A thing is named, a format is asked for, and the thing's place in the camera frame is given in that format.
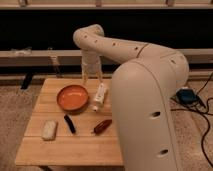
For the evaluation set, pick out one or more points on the orange bowl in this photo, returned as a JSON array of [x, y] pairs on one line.
[[72, 97]]

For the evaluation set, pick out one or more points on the wooden table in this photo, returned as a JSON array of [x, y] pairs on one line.
[[82, 148]]

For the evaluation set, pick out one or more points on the blue power adapter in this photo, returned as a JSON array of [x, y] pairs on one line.
[[187, 97]]

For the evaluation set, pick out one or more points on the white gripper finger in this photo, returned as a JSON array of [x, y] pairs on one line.
[[100, 75], [84, 76]]

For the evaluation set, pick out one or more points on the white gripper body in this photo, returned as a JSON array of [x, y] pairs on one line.
[[91, 61]]

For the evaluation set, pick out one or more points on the white tape on rail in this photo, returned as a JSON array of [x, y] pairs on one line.
[[22, 52]]

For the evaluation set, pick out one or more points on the brown red pepper toy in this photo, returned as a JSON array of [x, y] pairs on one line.
[[98, 129]]

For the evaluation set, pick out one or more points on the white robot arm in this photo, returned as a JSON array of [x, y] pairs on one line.
[[140, 91]]

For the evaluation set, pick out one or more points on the white tube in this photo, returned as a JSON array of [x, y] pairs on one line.
[[99, 97]]

